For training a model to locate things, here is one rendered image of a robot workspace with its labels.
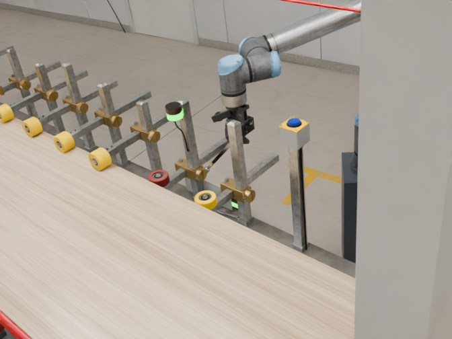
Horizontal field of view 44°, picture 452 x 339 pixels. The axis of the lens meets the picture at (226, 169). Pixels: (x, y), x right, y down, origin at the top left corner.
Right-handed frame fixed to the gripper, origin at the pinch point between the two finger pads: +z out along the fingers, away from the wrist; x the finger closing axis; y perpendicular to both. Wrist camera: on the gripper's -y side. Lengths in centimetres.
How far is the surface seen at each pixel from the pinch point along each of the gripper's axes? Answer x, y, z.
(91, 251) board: -66, -8, 7
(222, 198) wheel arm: -16.4, 5.5, 11.4
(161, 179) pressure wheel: -24.8, -17.6, 6.5
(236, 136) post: -9.4, 9.9, -13.4
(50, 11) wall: 218, -496, 89
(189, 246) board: -45.1, 17.2, 7.2
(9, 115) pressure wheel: -31, -117, 3
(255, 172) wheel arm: 3.3, 5.4, 11.4
